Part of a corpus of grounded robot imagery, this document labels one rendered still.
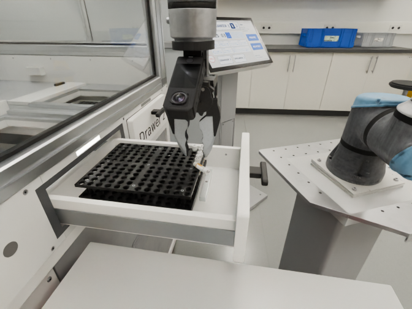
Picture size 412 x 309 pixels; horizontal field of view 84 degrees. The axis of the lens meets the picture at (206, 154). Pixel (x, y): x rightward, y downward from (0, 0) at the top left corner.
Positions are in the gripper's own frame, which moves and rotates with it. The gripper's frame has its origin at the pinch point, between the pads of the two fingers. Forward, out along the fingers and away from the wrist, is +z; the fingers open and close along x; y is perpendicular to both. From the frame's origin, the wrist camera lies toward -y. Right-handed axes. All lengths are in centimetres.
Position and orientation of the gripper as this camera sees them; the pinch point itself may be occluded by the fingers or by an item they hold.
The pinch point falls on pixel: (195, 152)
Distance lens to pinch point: 46.0
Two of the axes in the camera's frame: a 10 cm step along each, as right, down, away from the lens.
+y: 1.6, -4.9, 8.6
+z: 0.1, 8.7, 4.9
